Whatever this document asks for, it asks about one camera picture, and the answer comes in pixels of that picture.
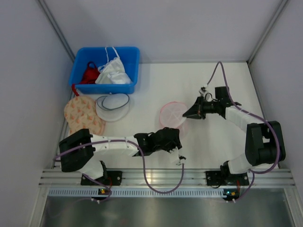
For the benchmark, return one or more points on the pink-trimmed mesh laundry bag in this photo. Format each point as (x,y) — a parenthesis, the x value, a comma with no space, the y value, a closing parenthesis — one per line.
(171,116)

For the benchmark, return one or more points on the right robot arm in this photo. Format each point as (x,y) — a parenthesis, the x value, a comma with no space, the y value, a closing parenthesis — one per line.
(264,142)

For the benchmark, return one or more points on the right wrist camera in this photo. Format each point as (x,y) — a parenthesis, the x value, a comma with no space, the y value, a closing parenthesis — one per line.
(205,93)

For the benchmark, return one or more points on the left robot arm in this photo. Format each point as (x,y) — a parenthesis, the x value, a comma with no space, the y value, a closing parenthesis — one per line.
(83,151)

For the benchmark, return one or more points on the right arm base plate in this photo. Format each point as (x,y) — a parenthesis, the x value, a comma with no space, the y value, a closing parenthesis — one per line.
(216,179)

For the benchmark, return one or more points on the aluminium mounting rail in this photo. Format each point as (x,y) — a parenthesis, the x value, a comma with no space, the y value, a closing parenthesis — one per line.
(161,173)

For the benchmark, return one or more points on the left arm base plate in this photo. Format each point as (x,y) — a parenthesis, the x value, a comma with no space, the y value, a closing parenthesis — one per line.
(107,178)

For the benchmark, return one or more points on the white bra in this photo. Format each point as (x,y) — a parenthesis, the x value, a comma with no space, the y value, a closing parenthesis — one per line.
(113,72)

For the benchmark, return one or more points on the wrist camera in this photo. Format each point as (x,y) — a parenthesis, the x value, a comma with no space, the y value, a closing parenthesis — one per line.
(176,157)
(205,93)

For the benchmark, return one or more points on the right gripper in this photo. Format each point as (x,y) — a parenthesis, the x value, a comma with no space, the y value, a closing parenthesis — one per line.
(200,108)

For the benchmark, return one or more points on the red bra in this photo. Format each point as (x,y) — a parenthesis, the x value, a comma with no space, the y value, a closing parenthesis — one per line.
(83,77)

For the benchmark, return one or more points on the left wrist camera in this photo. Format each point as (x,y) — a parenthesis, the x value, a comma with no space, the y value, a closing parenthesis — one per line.
(176,157)

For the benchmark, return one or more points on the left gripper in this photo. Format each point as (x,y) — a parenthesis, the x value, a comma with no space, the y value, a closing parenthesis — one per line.
(169,138)

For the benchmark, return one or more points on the blue-trimmed mesh laundry bag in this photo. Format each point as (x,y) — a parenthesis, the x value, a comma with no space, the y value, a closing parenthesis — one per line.
(111,108)

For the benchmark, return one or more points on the blue plastic bin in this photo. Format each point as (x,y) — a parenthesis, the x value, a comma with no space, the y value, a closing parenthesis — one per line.
(129,56)

